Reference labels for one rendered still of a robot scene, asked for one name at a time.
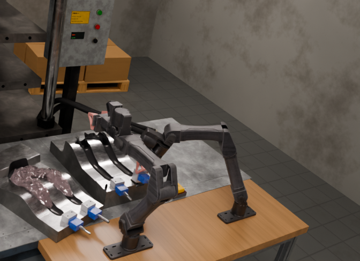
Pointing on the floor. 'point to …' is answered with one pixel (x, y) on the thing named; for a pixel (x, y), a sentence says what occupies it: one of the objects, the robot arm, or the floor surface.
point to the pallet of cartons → (116, 75)
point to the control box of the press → (81, 40)
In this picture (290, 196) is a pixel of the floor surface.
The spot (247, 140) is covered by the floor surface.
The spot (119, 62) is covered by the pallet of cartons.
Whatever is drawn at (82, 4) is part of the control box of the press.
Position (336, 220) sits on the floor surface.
